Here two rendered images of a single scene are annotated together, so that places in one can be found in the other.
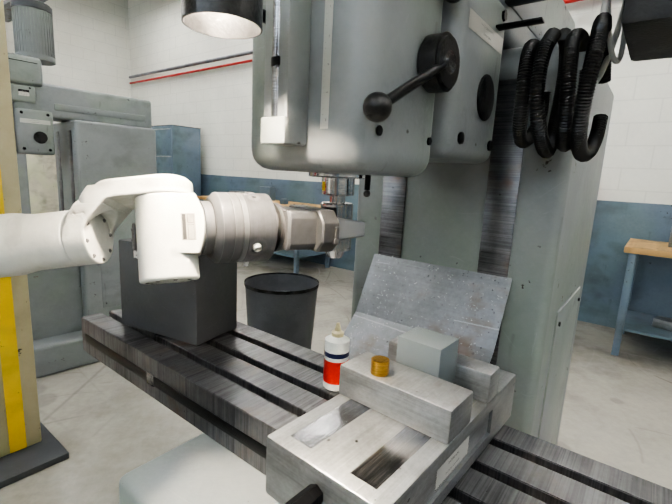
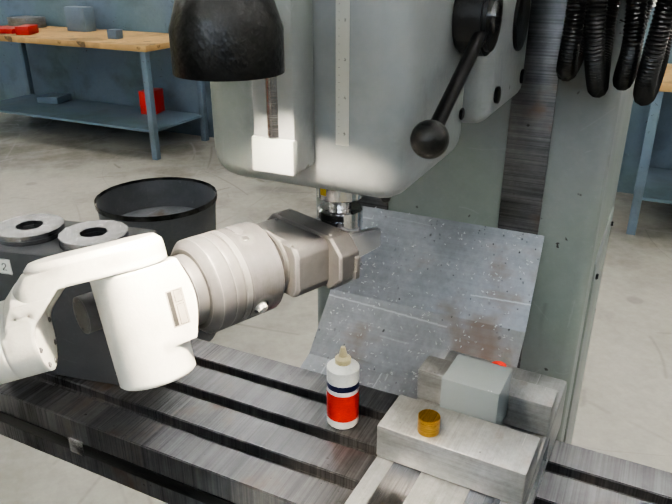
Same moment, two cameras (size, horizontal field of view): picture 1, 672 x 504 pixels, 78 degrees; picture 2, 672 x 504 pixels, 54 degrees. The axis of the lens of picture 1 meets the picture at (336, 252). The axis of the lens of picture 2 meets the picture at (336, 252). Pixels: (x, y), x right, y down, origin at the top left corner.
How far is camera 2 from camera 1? 0.24 m
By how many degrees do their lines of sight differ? 18
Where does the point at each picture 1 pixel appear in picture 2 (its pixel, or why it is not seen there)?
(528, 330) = (564, 298)
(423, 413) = (491, 477)
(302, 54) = (306, 46)
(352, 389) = (396, 452)
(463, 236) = (477, 180)
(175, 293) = not seen: hidden behind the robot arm
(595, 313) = not seen: hidden behind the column
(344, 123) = (374, 143)
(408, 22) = not seen: outside the picture
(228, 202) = (220, 259)
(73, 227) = (19, 338)
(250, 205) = (247, 255)
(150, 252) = (137, 354)
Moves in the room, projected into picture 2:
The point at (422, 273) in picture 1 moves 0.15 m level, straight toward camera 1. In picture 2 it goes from (422, 231) to (433, 273)
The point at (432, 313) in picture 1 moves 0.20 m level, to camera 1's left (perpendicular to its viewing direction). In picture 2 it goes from (441, 287) to (314, 299)
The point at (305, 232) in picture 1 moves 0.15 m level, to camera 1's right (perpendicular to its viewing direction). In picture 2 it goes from (316, 270) to (466, 256)
